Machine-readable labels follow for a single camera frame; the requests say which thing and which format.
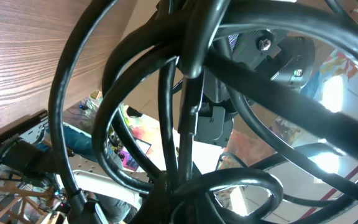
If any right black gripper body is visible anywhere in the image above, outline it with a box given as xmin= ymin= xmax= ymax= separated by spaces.
xmin=195 ymin=30 xmax=315 ymax=146

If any black cable bundle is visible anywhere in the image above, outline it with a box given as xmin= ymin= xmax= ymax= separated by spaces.
xmin=47 ymin=0 xmax=358 ymax=224

